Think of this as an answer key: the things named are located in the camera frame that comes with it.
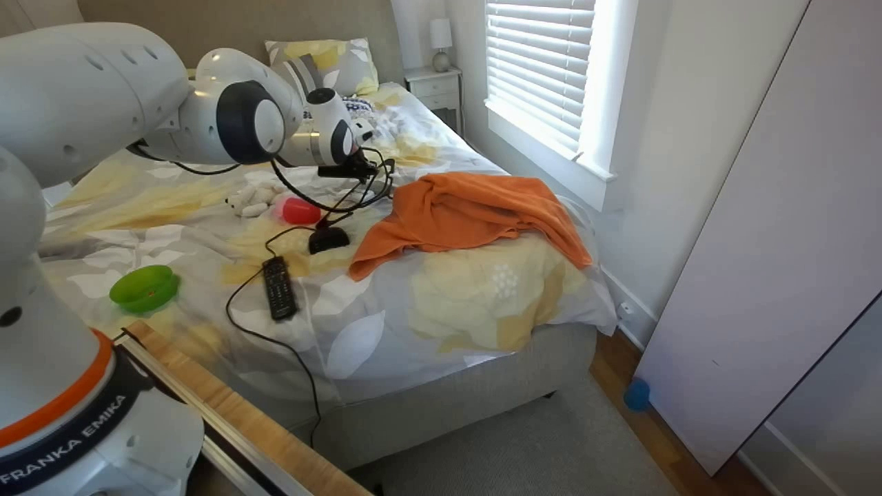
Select white nightstand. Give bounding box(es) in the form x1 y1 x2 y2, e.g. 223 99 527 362
403 66 465 133

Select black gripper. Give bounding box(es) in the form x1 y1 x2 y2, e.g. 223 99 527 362
314 147 383 187

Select orange cloth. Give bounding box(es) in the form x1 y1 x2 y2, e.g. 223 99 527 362
345 171 595 283

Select grey upholstered bed frame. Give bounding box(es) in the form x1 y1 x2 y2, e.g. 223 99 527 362
308 321 600 475

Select white table lamp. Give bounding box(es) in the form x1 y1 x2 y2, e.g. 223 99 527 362
425 15 457 77

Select white wardrobe cabinet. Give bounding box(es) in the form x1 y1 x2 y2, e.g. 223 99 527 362
635 0 882 478

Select green plastic bowl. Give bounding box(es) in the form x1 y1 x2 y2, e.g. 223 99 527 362
108 261 183 318

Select bed with cream sheets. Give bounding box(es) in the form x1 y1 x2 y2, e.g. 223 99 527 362
35 81 621 436

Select white window frame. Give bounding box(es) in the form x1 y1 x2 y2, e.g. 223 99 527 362
479 0 642 216

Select black remote control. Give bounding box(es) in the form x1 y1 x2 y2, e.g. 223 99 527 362
260 253 300 326

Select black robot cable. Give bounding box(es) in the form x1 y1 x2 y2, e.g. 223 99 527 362
128 136 391 221

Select white window blinds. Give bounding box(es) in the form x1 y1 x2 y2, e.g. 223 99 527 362
482 0 598 161

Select white plush toy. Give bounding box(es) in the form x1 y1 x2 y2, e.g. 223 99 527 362
223 179 285 221

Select black mouse cable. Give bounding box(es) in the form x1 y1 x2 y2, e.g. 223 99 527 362
221 221 326 446

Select grey striped pillow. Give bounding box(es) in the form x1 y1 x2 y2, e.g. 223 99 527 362
279 53 329 99

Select yellow grey floral pillow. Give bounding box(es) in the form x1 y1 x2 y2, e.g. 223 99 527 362
265 37 380 99

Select blue ball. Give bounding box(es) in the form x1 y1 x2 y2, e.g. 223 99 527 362
624 377 655 413

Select grey bed headboard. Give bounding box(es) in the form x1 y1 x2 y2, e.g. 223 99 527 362
77 0 409 77

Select pink cup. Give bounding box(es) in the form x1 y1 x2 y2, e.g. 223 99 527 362
275 195 326 230

